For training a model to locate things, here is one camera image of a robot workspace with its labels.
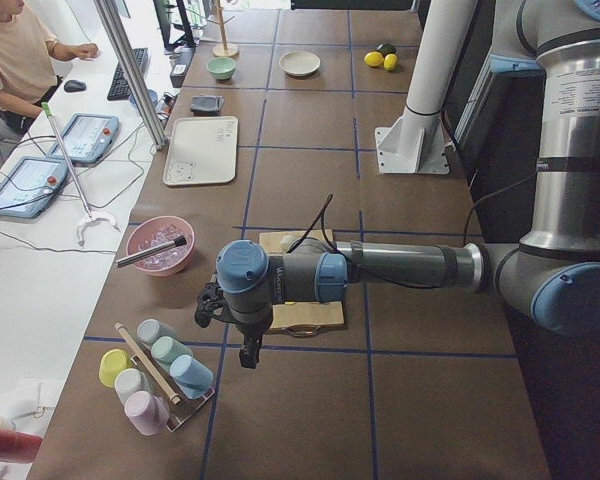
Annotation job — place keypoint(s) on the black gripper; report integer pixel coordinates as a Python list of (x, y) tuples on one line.
[(250, 332)]

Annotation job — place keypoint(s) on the cream round plate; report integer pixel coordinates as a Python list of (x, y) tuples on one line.
[(299, 63)]

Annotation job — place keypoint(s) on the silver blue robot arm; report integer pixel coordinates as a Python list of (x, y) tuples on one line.
[(552, 274)]

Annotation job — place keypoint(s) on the white bear tray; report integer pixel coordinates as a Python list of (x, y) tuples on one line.
[(202, 151)]

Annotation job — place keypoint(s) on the wooden cutting board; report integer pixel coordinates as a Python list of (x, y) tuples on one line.
[(300, 319)]

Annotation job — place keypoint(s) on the cup rack with cups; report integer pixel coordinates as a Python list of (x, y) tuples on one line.
[(155, 397)]

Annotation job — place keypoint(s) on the pink bowl with ice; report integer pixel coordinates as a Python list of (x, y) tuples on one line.
[(170, 237)]

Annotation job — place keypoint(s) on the silver grabber stick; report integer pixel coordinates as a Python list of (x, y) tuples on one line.
[(90, 216)]

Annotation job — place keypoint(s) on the grey folded cloth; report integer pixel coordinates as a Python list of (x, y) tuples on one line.
[(206, 105)]

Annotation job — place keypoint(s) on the far teach pendant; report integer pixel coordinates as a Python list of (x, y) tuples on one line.
[(88, 136)]

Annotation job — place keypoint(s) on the teach pendant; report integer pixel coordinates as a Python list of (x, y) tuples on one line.
[(31, 187), (88, 136)]

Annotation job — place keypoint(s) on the green bowl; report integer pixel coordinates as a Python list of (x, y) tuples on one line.
[(221, 68)]

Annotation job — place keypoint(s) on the near teach pendant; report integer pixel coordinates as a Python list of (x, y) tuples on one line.
[(31, 187)]

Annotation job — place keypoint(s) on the black box with label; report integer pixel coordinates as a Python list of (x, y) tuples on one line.
[(180, 62)]

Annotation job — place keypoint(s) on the red bottle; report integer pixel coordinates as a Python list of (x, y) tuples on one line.
[(18, 447)]

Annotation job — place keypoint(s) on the wooden mug stand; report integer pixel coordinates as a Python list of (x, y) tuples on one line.
[(224, 48)]

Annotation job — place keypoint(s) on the yellow lemon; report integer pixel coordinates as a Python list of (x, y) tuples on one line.
[(374, 59), (390, 62)]

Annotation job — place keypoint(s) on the black computer mouse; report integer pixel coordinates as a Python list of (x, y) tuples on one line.
[(74, 86)]

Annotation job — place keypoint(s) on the green lime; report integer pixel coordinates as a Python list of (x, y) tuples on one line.
[(386, 49)]

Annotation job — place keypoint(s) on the person in beige shirt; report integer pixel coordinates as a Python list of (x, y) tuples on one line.
[(27, 76)]

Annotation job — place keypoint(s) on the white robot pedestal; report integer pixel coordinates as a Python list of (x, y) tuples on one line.
[(414, 144)]

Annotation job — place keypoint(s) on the aluminium frame post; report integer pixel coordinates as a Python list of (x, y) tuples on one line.
[(124, 52)]

